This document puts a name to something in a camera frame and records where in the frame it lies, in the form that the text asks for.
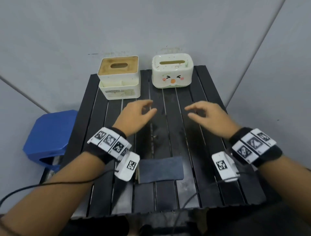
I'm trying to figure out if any person's right forearm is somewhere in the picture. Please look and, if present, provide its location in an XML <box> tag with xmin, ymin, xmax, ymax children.
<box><xmin>257</xmin><ymin>155</ymin><xmax>311</xmax><ymax>227</ymax></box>

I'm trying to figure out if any person's left hand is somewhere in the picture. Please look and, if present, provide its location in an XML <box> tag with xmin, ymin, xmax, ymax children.
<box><xmin>113</xmin><ymin>99</ymin><xmax>158</xmax><ymax>138</ymax></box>

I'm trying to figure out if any person's left forearm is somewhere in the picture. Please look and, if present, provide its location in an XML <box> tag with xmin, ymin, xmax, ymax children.
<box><xmin>0</xmin><ymin>151</ymin><xmax>117</xmax><ymax>236</ymax></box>

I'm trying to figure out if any blue plastic stool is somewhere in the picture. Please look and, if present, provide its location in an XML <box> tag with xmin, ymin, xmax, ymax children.
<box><xmin>23</xmin><ymin>110</ymin><xmax>79</xmax><ymax>172</ymax></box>

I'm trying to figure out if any white tissue box wooden lid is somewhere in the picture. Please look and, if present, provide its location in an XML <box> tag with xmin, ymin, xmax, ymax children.
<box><xmin>97</xmin><ymin>56</ymin><xmax>141</xmax><ymax>100</ymax></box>

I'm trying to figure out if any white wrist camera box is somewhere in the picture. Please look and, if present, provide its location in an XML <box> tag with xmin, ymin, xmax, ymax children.
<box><xmin>211</xmin><ymin>151</ymin><xmax>241</xmax><ymax>183</ymax></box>
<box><xmin>114</xmin><ymin>151</ymin><xmax>141</xmax><ymax>182</ymax></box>

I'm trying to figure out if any black wristband with marker tags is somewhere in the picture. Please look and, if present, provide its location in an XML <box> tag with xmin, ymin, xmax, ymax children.
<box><xmin>228</xmin><ymin>127</ymin><xmax>284</xmax><ymax>168</ymax></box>
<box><xmin>83</xmin><ymin>126</ymin><xmax>133</xmax><ymax>165</ymax></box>

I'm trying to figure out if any person's right hand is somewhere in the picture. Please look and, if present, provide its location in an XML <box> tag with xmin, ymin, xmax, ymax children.
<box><xmin>184</xmin><ymin>101</ymin><xmax>242</xmax><ymax>140</ymax></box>

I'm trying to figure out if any white tissue box cartoon face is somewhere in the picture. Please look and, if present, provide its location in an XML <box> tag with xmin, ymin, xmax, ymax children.
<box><xmin>152</xmin><ymin>53</ymin><xmax>194</xmax><ymax>89</ymax></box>

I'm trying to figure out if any dark grey rectangular cloth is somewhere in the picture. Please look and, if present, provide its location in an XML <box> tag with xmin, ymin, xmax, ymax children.
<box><xmin>137</xmin><ymin>156</ymin><xmax>184</xmax><ymax>185</ymax></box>

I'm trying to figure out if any black camera cable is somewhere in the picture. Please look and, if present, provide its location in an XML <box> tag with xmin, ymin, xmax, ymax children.
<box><xmin>0</xmin><ymin>169</ymin><xmax>119</xmax><ymax>207</ymax></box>
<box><xmin>171</xmin><ymin>170</ymin><xmax>255</xmax><ymax>236</ymax></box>

